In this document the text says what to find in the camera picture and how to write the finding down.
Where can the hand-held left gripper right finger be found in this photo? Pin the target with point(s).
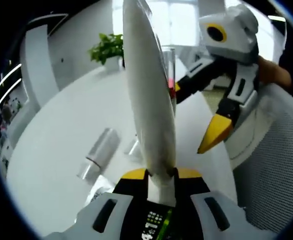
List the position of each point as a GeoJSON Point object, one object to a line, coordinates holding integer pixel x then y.
{"type": "Point", "coordinates": [189, 190]}

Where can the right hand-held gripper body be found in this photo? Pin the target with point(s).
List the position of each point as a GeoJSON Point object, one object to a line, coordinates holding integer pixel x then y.
{"type": "Point", "coordinates": [236, 37]}

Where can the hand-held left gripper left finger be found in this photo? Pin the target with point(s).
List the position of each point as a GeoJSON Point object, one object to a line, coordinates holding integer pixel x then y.
{"type": "Point", "coordinates": [126, 185]}

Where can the silver clear-cap skincare bottle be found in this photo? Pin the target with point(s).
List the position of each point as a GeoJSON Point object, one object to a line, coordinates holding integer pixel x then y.
{"type": "Point", "coordinates": [104, 147]}

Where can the green black skincare sachet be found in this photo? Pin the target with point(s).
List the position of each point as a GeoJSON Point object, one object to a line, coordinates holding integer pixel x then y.
{"type": "Point", "coordinates": [154, 222]}

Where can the white skincare tube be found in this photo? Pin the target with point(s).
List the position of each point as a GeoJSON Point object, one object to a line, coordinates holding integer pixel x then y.
{"type": "Point", "coordinates": [149, 100]}

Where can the person's right hand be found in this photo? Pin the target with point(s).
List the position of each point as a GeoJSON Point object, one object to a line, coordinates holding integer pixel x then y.
{"type": "Point", "coordinates": [274, 73]}

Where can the large window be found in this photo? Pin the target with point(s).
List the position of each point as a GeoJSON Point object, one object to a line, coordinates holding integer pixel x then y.
{"type": "Point", "coordinates": [181, 22]}

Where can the green plant in white pot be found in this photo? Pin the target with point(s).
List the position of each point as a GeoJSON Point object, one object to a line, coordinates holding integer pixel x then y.
{"type": "Point", "coordinates": [106, 48]}

